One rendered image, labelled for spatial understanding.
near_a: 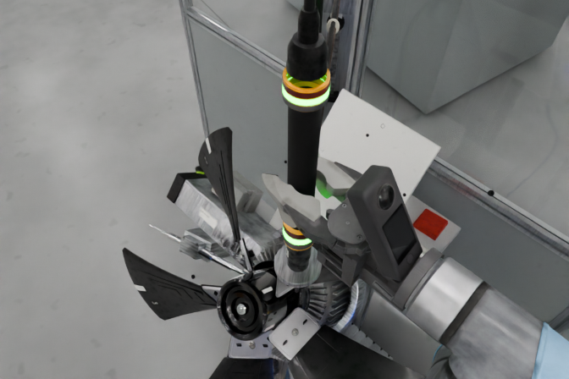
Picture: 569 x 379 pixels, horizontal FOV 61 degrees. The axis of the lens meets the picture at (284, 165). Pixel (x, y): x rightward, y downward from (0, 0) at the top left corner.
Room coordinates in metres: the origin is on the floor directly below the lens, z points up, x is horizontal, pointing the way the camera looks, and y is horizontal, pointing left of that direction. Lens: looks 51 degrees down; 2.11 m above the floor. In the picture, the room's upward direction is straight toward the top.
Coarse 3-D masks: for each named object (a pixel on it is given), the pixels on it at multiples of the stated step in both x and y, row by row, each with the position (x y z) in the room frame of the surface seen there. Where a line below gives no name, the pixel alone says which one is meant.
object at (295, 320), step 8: (296, 312) 0.38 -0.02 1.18; (304, 312) 0.38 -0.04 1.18; (288, 320) 0.36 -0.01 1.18; (296, 320) 0.36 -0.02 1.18; (304, 320) 0.36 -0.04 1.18; (312, 320) 0.36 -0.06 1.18; (280, 328) 0.35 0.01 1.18; (288, 328) 0.35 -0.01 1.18; (296, 328) 0.35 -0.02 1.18; (304, 328) 0.35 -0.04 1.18; (312, 328) 0.35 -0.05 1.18; (272, 336) 0.33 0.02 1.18; (280, 336) 0.33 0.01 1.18; (288, 336) 0.33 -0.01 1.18; (296, 336) 0.33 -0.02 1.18; (304, 336) 0.33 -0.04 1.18; (280, 344) 0.32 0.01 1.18; (288, 344) 0.32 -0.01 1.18; (296, 344) 0.32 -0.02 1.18; (304, 344) 0.32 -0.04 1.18; (288, 352) 0.30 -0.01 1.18; (296, 352) 0.30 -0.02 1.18
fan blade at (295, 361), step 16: (320, 336) 0.33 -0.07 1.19; (336, 336) 0.33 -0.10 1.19; (304, 352) 0.30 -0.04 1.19; (320, 352) 0.30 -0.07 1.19; (336, 352) 0.30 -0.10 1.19; (352, 352) 0.30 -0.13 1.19; (368, 352) 0.30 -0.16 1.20; (304, 368) 0.27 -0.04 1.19; (320, 368) 0.27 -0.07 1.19; (336, 368) 0.27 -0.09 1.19; (352, 368) 0.27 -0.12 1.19; (368, 368) 0.27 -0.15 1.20; (384, 368) 0.27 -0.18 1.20; (400, 368) 0.27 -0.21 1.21
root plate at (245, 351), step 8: (264, 336) 0.36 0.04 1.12; (232, 344) 0.34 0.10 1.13; (248, 344) 0.34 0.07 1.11; (256, 344) 0.34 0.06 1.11; (272, 344) 0.35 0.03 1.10; (232, 352) 0.33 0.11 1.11; (240, 352) 0.33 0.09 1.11; (248, 352) 0.33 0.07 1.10; (256, 352) 0.33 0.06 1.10; (264, 352) 0.33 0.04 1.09
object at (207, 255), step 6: (156, 228) 0.65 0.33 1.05; (168, 234) 0.63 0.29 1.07; (174, 234) 0.63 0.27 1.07; (174, 240) 0.61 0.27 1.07; (180, 240) 0.60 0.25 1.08; (198, 252) 0.56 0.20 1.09; (204, 252) 0.56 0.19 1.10; (210, 252) 0.56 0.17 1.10; (204, 258) 0.55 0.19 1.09; (210, 258) 0.54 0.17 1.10; (216, 258) 0.54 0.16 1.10; (222, 258) 0.54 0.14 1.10; (222, 264) 0.53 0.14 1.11; (228, 264) 0.52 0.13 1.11; (234, 264) 0.52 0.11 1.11; (234, 270) 0.51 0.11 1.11; (240, 270) 0.51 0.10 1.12
